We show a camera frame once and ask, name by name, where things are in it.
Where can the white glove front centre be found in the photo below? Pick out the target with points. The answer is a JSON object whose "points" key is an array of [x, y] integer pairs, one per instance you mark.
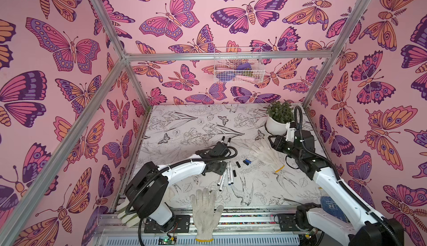
{"points": [[206, 216]]}

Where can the white potted green plant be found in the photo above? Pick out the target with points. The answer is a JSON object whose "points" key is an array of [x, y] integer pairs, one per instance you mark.
{"points": [[280, 117]]}

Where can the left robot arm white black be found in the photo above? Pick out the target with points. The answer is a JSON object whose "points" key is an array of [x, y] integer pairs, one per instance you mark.
{"points": [[145, 193]]}

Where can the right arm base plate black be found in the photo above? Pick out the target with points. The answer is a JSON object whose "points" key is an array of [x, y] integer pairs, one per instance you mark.
{"points": [[287, 223]]}

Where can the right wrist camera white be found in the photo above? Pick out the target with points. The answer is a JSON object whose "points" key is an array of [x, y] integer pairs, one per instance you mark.
{"points": [[290, 134]]}

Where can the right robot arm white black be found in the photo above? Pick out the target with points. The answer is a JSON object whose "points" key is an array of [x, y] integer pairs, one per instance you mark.
{"points": [[365, 226]]}

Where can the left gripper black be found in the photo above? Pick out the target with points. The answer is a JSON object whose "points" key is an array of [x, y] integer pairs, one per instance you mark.
{"points": [[221, 171]]}

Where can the blue dotted glove right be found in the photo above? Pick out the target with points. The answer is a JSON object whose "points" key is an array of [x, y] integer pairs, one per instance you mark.
{"points": [[330, 207]]}

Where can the white wire basket on wall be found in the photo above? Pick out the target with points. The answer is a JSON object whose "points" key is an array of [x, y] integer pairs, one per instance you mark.
{"points": [[238, 67]]}

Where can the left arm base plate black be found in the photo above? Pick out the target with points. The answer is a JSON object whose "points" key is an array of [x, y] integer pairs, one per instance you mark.
{"points": [[177, 224]]}

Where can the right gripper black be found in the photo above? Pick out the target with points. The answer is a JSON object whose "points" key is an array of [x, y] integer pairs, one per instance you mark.
{"points": [[278, 142]]}

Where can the green circuit board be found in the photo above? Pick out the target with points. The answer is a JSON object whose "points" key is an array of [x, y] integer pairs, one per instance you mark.
{"points": [[165, 241]]}

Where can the white glove on table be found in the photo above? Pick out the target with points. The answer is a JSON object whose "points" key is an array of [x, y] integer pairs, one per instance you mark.
{"points": [[262, 150]]}

